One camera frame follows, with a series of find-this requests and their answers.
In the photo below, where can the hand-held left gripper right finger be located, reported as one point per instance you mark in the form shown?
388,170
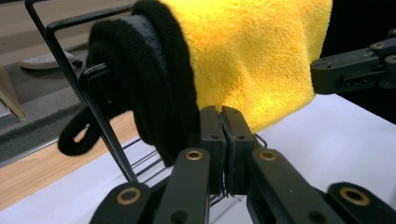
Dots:
238,137

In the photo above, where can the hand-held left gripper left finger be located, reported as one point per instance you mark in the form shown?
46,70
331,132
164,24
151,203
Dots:
214,133

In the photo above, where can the yellow cloth with black trim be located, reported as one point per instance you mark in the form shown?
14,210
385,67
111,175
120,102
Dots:
249,56

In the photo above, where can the white perforated round base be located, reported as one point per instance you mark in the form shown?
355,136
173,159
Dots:
43,60

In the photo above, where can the wooden furniture leg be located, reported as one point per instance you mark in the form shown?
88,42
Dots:
11,96

